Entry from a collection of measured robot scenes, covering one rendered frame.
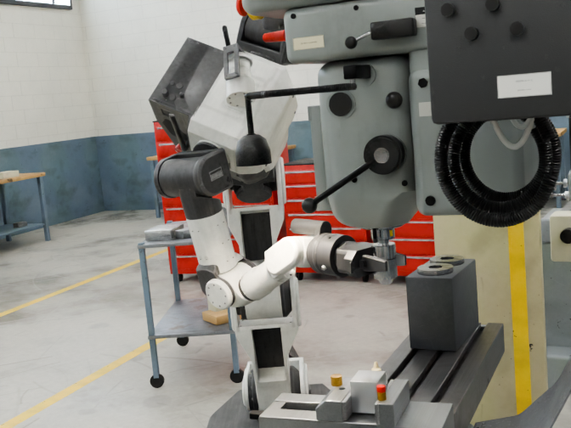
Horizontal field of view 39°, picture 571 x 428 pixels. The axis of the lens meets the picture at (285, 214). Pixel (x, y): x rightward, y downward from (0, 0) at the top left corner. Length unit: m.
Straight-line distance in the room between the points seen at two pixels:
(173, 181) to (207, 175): 0.09
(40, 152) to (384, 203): 10.81
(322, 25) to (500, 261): 2.03
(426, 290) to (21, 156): 10.15
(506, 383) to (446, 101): 2.44
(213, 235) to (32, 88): 10.38
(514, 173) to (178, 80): 0.91
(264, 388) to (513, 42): 1.56
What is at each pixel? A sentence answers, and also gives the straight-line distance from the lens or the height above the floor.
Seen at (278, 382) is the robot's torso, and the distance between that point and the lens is 2.43.
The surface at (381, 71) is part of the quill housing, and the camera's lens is 1.46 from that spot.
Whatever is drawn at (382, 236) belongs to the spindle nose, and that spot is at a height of 1.29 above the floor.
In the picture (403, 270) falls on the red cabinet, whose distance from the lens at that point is 6.42.
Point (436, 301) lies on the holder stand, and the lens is 2.03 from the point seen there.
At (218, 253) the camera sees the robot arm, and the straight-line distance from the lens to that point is 1.90.
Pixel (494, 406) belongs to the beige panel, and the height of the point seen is 0.22.
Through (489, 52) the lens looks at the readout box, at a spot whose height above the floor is 1.61.
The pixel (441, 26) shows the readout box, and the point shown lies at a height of 1.65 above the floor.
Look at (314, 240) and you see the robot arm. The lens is 1.70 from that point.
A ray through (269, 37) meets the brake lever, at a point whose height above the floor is 1.70.
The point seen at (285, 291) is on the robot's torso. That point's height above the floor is 1.03.
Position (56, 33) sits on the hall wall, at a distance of 12.75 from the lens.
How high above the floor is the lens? 1.58
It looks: 8 degrees down
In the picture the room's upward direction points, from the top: 5 degrees counter-clockwise
